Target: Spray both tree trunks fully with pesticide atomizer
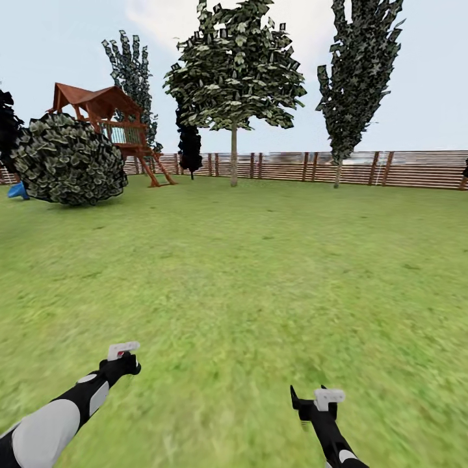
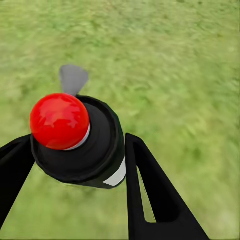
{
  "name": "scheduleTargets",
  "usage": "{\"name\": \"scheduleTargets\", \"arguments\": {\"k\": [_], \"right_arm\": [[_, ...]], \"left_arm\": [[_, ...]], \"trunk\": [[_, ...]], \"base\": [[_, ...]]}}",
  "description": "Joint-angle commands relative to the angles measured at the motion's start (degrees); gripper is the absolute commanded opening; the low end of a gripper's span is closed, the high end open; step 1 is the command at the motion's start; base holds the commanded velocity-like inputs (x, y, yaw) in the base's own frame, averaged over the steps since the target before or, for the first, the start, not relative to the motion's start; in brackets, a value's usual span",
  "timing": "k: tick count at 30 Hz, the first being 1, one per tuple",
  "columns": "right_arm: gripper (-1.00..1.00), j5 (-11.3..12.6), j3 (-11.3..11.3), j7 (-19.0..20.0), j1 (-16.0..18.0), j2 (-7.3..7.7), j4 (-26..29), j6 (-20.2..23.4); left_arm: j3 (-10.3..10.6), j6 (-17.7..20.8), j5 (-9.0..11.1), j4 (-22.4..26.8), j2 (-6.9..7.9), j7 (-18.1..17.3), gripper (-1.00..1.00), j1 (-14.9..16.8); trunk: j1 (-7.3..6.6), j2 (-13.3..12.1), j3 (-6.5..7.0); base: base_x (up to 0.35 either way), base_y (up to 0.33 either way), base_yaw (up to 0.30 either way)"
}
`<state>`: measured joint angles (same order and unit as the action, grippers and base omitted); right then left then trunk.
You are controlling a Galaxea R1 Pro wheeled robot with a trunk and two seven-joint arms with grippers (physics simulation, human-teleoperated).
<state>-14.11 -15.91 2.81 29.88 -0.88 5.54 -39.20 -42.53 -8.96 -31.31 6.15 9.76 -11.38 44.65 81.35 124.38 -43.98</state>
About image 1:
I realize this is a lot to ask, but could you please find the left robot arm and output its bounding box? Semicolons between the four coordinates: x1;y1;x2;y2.
0;341;140;468

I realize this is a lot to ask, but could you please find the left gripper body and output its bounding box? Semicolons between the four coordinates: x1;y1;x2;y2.
99;354;137;382

